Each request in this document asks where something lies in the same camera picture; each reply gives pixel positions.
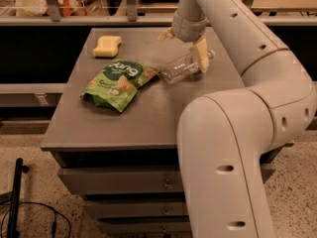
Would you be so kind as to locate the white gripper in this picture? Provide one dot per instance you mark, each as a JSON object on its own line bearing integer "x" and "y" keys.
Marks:
{"x": 187, "y": 30}

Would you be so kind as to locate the clear plastic water bottle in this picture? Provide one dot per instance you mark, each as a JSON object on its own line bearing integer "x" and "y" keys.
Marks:
{"x": 179, "y": 69}

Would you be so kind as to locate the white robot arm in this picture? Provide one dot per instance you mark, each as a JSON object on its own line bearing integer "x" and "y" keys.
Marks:
{"x": 222, "y": 135}

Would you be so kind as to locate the yellow sponge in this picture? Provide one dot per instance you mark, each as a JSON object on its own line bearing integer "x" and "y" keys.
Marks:
{"x": 107, "y": 46}

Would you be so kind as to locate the green snack bag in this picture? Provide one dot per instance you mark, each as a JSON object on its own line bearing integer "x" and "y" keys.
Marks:
{"x": 117, "y": 84}

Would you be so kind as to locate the grey metal railing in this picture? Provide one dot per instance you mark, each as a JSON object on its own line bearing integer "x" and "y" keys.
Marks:
{"x": 269, "y": 11}

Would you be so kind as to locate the grey drawer cabinet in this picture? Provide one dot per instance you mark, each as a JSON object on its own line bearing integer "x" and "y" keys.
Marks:
{"x": 118, "y": 162}

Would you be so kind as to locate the top drawer brass knob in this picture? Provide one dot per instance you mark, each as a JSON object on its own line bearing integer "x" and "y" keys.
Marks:
{"x": 167, "y": 185}

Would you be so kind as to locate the drawer brass knob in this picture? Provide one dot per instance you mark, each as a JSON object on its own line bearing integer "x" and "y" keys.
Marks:
{"x": 167, "y": 185}
{"x": 166, "y": 212}
{"x": 163, "y": 229}

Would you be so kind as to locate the middle drawer brass knob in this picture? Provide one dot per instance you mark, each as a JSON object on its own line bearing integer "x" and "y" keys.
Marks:
{"x": 166, "y": 212}

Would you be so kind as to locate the bottom drawer brass knob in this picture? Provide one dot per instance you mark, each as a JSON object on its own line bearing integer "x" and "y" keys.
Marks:
{"x": 163, "y": 229}

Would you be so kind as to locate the black stand pole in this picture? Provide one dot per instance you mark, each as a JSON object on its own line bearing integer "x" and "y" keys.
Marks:
{"x": 20, "y": 168}

